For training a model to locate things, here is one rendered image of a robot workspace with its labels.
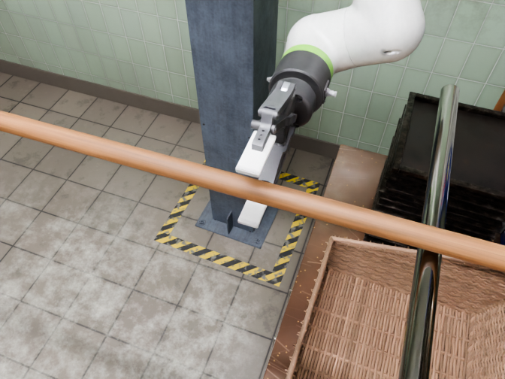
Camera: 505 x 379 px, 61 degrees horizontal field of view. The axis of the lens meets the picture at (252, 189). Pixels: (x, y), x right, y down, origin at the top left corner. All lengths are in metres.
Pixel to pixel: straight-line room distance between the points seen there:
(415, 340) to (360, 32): 0.46
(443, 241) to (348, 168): 0.91
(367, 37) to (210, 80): 0.74
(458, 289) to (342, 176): 0.49
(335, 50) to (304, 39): 0.05
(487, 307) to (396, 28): 0.75
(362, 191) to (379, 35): 0.74
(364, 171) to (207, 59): 0.61
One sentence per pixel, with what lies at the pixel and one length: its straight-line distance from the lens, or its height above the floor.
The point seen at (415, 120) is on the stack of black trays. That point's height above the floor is 0.90.
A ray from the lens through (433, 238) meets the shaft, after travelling 0.56.
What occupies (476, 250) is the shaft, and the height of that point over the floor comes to 1.20.
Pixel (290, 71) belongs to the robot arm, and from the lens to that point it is 0.69.
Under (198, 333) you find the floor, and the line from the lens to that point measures 1.76.
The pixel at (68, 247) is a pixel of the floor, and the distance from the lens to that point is 2.07.
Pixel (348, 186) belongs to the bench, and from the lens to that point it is 1.39.
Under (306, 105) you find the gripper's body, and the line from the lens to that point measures 0.67.
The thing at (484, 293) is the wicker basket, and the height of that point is 0.70.
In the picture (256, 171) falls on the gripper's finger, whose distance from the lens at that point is 0.52.
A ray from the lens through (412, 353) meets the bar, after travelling 0.52.
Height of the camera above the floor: 1.64
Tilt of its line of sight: 52 degrees down
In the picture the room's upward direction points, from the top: straight up
